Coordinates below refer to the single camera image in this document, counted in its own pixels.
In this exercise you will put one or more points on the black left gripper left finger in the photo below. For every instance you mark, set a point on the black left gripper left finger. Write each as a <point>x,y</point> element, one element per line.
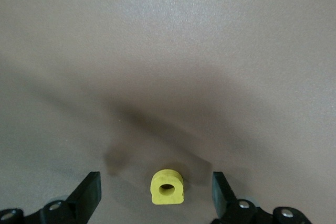
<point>68,211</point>

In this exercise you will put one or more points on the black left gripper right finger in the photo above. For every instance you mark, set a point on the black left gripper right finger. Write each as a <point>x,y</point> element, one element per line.
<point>231,211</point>

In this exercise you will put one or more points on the yellow foam letter D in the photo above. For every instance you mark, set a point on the yellow foam letter D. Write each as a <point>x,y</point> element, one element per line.
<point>157,182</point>

